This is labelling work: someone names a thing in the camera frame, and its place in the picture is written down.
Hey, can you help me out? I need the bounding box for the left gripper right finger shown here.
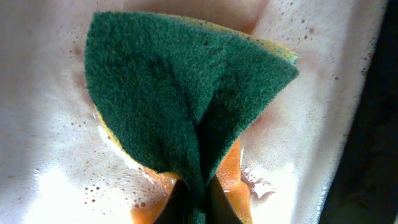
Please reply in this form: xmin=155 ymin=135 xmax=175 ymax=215
xmin=206 ymin=175 xmax=243 ymax=224

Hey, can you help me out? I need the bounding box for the small tray with soapy water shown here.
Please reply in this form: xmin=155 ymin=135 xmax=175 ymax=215
xmin=1 ymin=0 xmax=387 ymax=223

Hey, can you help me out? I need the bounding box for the green yellow scrub sponge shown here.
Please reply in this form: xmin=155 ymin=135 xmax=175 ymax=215
xmin=85 ymin=11 xmax=299 ymax=223

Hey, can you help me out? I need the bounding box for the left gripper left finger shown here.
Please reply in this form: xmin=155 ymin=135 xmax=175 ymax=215
xmin=153 ymin=180 xmax=190 ymax=224

